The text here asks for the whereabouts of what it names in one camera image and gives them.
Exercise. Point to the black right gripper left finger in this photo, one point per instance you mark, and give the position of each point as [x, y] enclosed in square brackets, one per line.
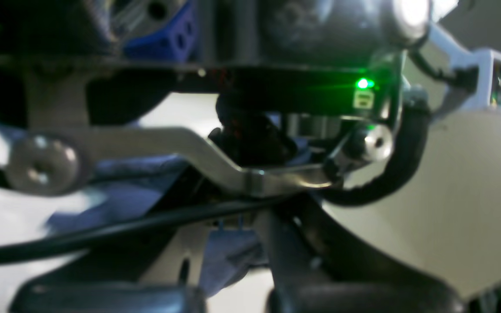
[115, 285]

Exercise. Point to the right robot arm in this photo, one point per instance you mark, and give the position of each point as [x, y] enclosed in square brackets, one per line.
[271, 107]

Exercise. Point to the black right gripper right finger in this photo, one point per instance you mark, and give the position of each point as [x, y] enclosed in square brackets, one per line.
[318, 266]

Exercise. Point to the navy blue t-shirt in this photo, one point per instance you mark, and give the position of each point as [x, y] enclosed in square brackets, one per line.
[133, 187]

